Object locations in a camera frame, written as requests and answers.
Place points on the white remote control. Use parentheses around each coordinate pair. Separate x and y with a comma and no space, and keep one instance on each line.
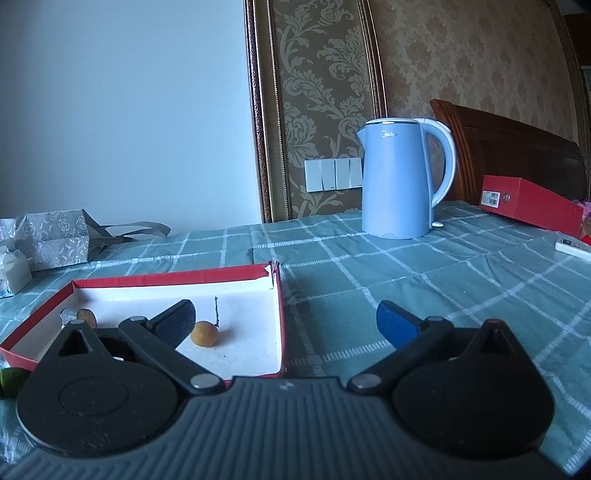
(572,245)

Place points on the thin dark twig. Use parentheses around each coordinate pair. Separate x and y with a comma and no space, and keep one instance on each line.
(216,314)

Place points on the silver patterned gift bag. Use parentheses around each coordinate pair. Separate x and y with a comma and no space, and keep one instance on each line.
(55,237)

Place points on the light blue electric kettle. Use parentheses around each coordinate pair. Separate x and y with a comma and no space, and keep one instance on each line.
(397,180)

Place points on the green round fruit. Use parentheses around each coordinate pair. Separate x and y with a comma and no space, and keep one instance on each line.
(10,382)

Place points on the red cardboard box lid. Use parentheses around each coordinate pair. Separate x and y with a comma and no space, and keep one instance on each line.
(244,318)

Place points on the brown wooden headboard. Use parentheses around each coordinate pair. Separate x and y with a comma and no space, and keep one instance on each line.
(508,147)

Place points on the red cardboard box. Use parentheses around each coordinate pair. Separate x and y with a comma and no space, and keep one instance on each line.
(535,198)

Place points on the white wall switch panel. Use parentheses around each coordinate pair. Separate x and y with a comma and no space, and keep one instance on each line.
(332,173)

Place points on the pink object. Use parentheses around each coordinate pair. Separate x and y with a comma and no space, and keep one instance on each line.
(585,210)

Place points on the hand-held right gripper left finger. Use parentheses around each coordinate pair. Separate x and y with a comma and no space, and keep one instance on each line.
(178,324)

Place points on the white tissue pack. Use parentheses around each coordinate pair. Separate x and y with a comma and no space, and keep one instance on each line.
(14,272)

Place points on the green checked tablecloth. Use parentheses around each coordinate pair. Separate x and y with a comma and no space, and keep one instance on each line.
(415,277)

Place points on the brown round fruit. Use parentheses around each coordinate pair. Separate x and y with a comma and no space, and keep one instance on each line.
(204,333)

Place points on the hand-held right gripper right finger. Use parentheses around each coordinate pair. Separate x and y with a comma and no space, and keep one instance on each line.
(396,324)

